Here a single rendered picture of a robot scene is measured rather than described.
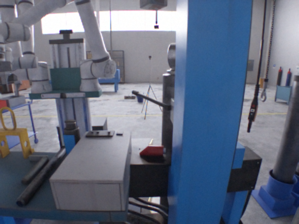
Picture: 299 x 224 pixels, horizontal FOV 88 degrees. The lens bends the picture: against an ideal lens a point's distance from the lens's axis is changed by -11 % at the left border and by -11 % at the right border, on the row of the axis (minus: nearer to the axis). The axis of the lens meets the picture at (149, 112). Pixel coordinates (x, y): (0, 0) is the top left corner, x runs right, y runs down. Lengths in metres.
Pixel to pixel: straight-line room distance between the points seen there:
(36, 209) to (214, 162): 0.63
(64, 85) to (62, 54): 0.31
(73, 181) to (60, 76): 1.38
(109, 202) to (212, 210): 0.38
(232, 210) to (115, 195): 0.76
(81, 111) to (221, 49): 1.60
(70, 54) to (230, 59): 1.60
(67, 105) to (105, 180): 1.48
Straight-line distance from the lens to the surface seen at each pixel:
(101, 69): 1.48
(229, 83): 0.54
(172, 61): 0.98
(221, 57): 0.52
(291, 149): 2.14
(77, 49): 1.84
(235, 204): 1.15
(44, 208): 0.74
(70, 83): 1.82
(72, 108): 1.96
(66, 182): 0.62
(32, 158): 1.05
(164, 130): 1.05
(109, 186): 0.58
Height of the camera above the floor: 1.53
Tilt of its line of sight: 16 degrees down
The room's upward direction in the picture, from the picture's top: straight up
